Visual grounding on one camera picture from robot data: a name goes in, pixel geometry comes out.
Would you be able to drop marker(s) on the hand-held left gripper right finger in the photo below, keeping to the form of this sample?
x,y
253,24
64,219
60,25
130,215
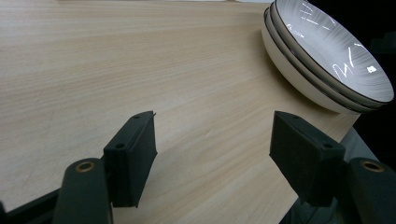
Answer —
x,y
303,158

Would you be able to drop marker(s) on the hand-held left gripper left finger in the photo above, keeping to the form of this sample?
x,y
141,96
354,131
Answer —
x,y
130,161

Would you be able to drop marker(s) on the white deep plate black rim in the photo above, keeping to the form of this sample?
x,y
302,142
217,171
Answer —
x,y
289,74
327,46
311,70

